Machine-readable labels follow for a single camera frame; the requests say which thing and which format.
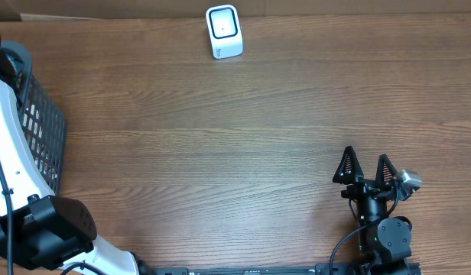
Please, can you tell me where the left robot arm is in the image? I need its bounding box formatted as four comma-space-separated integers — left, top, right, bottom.
0, 40, 148, 274

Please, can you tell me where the cardboard back panel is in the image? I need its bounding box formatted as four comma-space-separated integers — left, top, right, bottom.
0, 0, 471, 21

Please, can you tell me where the grey plastic basket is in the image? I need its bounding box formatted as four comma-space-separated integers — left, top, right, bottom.
1, 40, 67, 195

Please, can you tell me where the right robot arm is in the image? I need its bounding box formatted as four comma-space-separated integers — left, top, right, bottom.
329, 146, 422, 274

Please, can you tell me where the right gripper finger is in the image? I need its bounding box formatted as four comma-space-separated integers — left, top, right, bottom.
375, 154, 398, 184
333, 146, 364, 185

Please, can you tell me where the white barcode scanner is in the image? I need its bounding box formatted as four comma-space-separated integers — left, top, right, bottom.
206, 4, 244, 60

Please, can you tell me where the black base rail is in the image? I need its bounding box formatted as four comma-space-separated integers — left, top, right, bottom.
143, 262, 422, 275

